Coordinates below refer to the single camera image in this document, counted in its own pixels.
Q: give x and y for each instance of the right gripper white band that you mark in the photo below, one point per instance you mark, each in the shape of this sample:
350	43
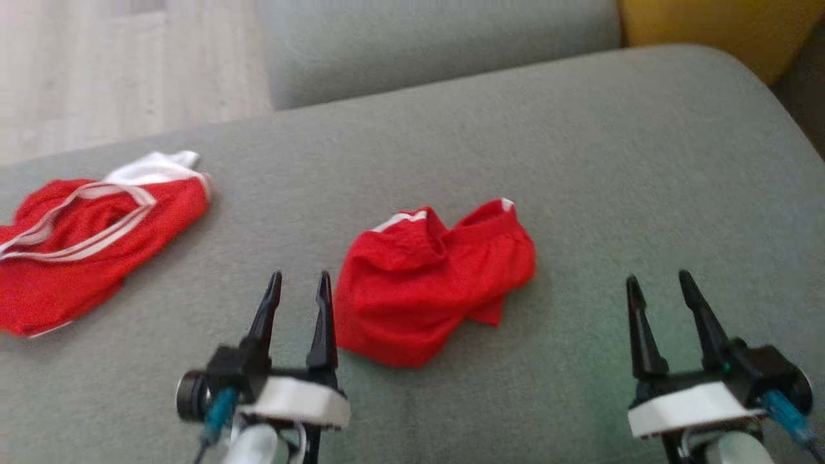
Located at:
689	406

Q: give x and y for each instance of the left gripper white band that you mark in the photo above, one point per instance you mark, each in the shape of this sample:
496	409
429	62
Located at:
296	399

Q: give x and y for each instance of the red shorts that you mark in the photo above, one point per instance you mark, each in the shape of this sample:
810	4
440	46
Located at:
412	296

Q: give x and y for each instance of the red and white shirt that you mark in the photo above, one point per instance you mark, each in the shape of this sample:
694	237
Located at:
77	270

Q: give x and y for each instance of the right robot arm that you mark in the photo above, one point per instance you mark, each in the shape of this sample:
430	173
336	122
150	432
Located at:
735	451

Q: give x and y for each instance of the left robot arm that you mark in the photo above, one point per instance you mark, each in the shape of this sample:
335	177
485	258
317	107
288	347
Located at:
258	448

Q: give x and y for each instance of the large grey sofa ottoman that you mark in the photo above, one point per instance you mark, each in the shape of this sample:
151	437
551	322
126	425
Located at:
580	161

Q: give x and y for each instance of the grey sofa seat cushion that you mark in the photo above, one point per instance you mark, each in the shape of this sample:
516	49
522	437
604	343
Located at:
419	45

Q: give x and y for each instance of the large yellow sofa backrest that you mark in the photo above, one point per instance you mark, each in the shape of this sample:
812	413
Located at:
722	26

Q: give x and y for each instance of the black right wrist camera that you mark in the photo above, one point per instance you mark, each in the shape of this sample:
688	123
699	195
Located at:
773	374

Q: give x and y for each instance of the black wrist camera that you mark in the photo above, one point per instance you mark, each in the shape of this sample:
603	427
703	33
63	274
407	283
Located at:
192	394
773	374

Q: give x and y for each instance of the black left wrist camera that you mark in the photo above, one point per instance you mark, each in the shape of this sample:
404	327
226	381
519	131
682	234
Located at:
192	394

